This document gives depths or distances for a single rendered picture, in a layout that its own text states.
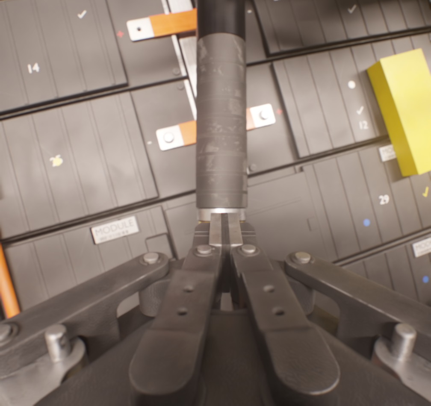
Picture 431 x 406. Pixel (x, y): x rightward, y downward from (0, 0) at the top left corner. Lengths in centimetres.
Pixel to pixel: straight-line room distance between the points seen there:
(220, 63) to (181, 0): 21
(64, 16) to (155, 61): 12
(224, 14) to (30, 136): 25
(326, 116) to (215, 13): 22
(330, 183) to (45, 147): 36
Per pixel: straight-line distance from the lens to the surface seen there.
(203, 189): 26
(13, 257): 42
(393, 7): 58
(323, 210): 43
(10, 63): 45
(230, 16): 30
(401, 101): 48
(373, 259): 48
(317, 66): 47
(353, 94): 48
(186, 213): 37
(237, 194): 26
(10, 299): 41
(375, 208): 47
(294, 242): 41
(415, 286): 53
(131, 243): 38
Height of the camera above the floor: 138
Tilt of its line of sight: 80 degrees down
